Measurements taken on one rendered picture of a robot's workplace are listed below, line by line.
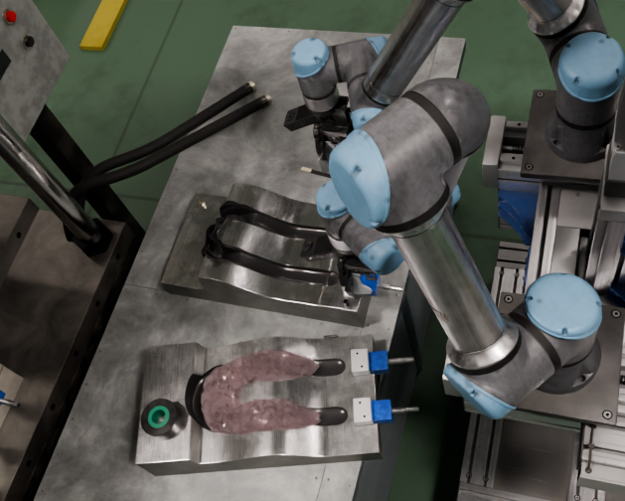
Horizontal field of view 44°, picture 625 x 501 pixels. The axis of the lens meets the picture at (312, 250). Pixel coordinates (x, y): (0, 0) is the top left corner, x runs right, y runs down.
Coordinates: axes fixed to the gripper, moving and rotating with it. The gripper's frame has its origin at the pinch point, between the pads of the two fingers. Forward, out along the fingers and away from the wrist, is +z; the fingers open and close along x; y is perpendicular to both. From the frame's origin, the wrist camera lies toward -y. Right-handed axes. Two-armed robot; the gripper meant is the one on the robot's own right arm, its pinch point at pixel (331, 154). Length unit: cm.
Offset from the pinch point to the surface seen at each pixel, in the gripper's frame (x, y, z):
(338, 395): -54, 14, 10
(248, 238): -23.6, -14.3, 2.9
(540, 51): 123, 35, 95
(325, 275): -28.3, 4.9, 6.8
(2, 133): -25, -60, -32
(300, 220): -15.0, -5.0, 6.8
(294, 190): -2.0, -12.4, 15.1
